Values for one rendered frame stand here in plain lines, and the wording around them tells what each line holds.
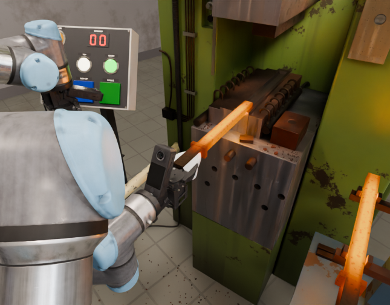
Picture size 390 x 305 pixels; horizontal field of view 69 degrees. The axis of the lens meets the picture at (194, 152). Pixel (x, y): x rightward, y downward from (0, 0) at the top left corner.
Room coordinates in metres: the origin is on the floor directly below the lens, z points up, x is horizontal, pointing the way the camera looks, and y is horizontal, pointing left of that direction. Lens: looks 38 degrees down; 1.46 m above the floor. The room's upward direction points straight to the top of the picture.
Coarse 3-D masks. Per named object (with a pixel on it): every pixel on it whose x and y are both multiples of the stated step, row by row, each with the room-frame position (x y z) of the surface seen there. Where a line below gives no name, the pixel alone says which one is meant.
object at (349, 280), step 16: (368, 176) 0.57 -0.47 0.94; (368, 192) 0.51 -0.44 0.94; (368, 208) 0.46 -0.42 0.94; (368, 224) 0.41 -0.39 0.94; (352, 240) 0.37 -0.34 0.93; (368, 240) 0.37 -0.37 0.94; (352, 256) 0.33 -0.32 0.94; (352, 272) 0.30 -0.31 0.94; (352, 288) 0.26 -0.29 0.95; (336, 304) 0.25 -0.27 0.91; (352, 304) 0.23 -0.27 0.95
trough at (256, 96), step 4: (280, 72) 1.17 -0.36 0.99; (284, 72) 1.16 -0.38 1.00; (276, 76) 1.14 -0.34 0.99; (280, 76) 1.14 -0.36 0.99; (268, 80) 1.07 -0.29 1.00; (272, 80) 1.09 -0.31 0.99; (276, 80) 1.09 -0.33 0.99; (264, 84) 1.03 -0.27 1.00; (268, 84) 1.06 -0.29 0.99; (272, 84) 1.06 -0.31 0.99; (260, 88) 1.00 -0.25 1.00; (264, 88) 1.02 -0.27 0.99; (268, 88) 1.02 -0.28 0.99; (256, 92) 0.97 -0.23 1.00; (260, 92) 0.99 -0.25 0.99; (264, 92) 0.99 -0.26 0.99; (252, 96) 0.94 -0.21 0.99; (256, 96) 0.95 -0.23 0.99; (260, 96) 0.95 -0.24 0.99; (248, 100) 0.91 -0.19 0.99; (252, 100) 0.92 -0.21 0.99; (256, 100) 0.92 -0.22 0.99
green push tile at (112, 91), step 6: (102, 84) 0.95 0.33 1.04; (108, 84) 0.95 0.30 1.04; (114, 84) 0.94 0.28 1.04; (120, 84) 0.95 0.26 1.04; (102, 90) 0.94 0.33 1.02; (108, 90) 0.94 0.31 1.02; (114, 90) 0.93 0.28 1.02; (108, 96) 0.93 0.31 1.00; (114, 96) 0.92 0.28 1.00; (102, 102) 0.92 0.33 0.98; (108, 102) 0.91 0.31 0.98; (114, 102) 0.91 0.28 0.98
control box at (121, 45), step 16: (64, 32) 1.06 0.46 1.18; (80, 32) 1.05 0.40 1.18; (96, 32) 1.05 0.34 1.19; (112, 32) 1.04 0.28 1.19; (128, 32) 1.03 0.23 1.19; (64, 48) 1.03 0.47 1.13; (80, 48) 1.03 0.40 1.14; (96, 48) 1.02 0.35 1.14; (112, 48) 1.01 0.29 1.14; (128, 48) 1.01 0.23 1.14; (96, 64) 0.99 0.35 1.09; (128, 64) 0.98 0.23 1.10; (96, 80) 0.97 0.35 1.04; (112, 80) 0.96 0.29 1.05; (128, 80) 0.95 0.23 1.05; (128, 96) 0.93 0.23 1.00
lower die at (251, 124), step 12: (264, 72) 1.17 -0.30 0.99; (276, 72) 1.15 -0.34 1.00; (288, 72) 1.15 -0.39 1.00; (240, 84) 1.07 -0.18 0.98; (252, 84) 1.05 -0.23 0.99; (276, 84) 1.03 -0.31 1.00; (228, 96) 0.97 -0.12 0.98; (240, 96) 0.95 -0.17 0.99; (264, 96) 0.93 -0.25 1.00; (276, 96) 0.94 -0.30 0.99; (216, 108) 0.88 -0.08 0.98; (228, 108) 0.86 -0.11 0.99; (252, 108) 0.84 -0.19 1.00; (276, 108) 0.90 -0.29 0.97; (216, 120) 0.87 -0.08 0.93; (240, 120) 0.82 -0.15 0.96; (252, 120) 0.80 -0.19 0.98; (264, 120) 0.80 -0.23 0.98; (240, 132) 0.82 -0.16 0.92; (252, 132) 0.80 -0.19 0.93
